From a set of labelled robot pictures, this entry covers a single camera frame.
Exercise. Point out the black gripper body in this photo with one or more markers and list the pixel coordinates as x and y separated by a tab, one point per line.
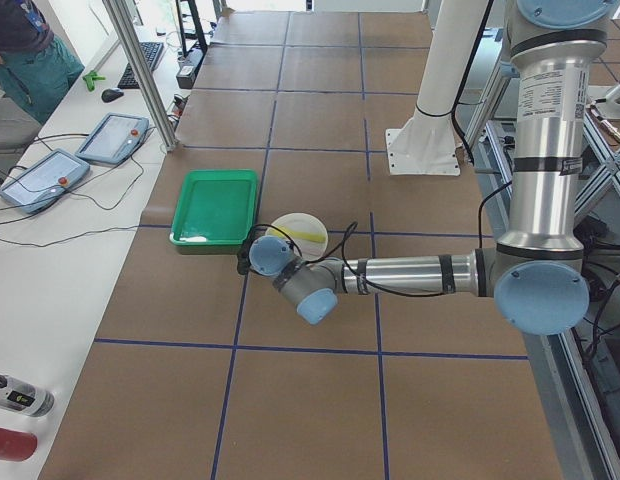
243	259

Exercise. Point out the yellow plastic spoon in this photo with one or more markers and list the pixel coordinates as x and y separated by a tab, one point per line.
307	236

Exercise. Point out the white round plate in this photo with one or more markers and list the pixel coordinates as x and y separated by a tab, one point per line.
307	223

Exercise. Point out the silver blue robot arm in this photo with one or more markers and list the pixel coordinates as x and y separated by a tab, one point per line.
534	271

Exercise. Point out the green plastic tray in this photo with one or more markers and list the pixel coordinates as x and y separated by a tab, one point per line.
215	211

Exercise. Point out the far teach pendant tablet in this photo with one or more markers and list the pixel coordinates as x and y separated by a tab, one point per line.
114	139

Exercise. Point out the teach pendant tablet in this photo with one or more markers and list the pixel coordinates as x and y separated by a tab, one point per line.
114	139
43	183

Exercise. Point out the white side table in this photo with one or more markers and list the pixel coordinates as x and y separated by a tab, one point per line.
58	266

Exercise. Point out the black computer mouse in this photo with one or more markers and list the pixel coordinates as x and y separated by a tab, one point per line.
111	94

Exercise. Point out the near teach pendant tablet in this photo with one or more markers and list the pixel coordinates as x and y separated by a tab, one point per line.
43	183

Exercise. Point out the green plastic clamp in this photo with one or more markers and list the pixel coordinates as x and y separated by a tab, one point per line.
91	78

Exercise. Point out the silver black bottle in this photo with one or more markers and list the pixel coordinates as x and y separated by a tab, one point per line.
24	398

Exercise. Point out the person in teal clothes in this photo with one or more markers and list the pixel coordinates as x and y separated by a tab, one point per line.
37	69

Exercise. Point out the red cylinder object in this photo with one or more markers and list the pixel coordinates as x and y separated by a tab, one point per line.
17	446

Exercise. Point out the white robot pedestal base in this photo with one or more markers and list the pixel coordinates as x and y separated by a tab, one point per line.
426	144

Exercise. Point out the aluminium frame post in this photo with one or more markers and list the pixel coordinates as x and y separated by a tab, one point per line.
123	26

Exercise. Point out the aluminium lattice frame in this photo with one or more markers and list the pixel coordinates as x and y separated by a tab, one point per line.
576	370

